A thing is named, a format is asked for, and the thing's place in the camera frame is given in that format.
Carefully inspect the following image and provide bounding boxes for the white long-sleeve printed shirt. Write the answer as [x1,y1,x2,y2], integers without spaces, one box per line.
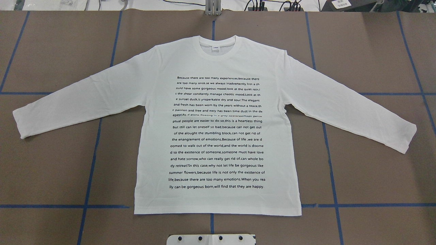
[13,36,416,216]

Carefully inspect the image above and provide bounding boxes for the grey aluminium frame post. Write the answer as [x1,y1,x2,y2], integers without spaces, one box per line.
[205,0,222,16]

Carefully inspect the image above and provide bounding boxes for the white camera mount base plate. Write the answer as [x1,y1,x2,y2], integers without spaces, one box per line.
[166,234,256,245]

